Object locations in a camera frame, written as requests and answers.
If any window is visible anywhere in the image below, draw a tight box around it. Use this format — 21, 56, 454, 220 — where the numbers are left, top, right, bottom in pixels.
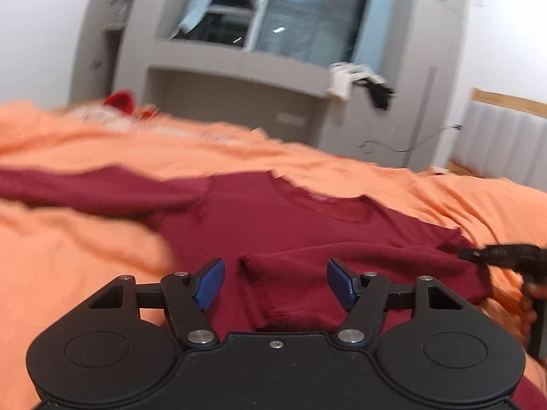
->
171, 0, 372, 63

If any white cloth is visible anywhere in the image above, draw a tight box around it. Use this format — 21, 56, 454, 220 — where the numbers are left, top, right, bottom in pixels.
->
327, 62, 372, 101

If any dark red sweater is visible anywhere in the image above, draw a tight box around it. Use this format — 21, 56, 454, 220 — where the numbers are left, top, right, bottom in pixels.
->
0, 166, 547, 410

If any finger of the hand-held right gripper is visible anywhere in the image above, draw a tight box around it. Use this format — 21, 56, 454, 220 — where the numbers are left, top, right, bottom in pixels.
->
459, 244, 547, 285
520, 282, 547, 359

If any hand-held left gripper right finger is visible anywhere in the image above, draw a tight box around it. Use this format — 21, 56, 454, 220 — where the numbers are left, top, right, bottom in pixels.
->
327, 257, 466, 349

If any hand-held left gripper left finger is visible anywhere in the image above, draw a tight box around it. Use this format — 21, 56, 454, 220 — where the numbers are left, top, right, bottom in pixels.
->
88, 257, 226, 349

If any black cloth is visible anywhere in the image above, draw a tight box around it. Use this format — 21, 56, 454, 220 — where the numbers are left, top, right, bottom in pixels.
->
363, 74, 396, 109

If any red plush item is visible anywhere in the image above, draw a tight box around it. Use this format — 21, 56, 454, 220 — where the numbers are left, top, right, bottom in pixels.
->
105, 90, 159, 120

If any orange blanket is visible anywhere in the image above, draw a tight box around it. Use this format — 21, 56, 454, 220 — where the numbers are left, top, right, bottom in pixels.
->
0, 100, 547, 410

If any grey built-in cabinet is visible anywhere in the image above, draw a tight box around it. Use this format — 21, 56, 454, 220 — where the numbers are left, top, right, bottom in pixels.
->
70, 0, 471, 169

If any thin black cable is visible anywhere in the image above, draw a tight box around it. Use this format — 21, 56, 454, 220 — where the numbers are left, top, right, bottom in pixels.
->
359, 124, 463, 155

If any pale patterned cloth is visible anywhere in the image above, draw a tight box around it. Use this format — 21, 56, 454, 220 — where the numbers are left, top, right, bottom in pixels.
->
66, 105, 142, 132

